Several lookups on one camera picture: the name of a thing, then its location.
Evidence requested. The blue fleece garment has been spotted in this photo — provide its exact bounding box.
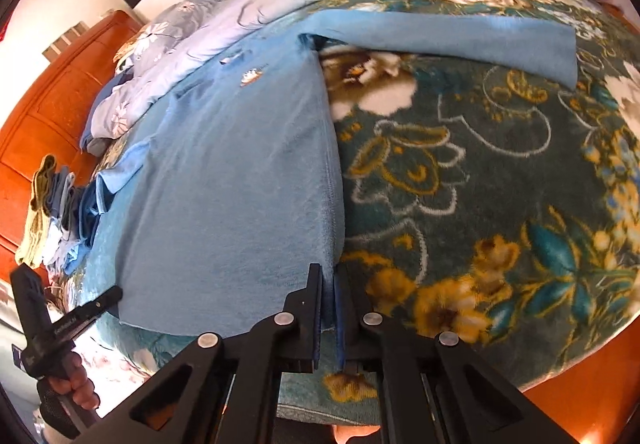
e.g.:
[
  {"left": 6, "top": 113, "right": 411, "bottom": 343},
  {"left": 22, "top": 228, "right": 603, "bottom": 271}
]
[{"left": 96, "top": 10, "right": 577, "bottom": 336}]

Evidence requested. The stack of folded clothes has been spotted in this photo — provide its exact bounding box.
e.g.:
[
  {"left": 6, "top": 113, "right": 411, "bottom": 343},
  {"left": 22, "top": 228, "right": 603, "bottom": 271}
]
[{"left": 15, "top": 154, "right": 101, "bottom": 279}]

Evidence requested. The person's left hand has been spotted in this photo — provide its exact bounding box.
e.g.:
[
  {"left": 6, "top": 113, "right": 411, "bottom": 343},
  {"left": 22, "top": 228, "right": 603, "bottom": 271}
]
[{"left": 48, "top": 352, "right": 100, "bottom": 410}]

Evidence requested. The floral plush bed blanket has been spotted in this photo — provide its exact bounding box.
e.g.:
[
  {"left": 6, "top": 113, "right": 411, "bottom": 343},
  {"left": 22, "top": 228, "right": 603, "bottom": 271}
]
[{"left": 64, "top": 0, "right": 639, "bottom": 405}]

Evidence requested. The grey floral pillow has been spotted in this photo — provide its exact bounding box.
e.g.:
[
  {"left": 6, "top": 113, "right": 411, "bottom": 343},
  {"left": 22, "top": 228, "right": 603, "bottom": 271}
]
[{"left": 114, "top": 0, "right": 224, "bottom": 76}]

